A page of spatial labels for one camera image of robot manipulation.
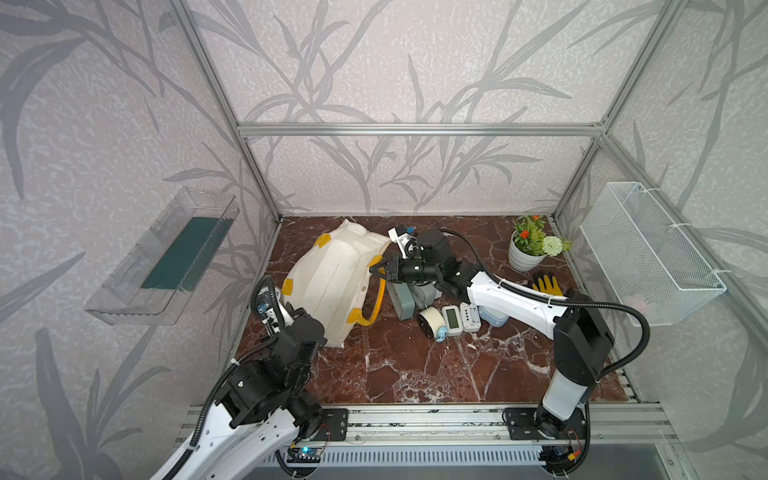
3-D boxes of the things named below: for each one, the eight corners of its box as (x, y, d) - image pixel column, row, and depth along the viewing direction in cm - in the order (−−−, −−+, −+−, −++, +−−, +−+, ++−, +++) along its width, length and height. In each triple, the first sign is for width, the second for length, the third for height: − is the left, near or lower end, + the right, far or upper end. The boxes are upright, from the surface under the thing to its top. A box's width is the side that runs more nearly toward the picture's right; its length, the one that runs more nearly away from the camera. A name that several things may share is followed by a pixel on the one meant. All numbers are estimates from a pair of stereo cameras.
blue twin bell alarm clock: (433, 347, 88) (435, 337, 82) (417, 323, 93) (418, 312, 87) (447, 338, 90) (451, 327, 84) (432, 314, 95) (434, 303, 89)
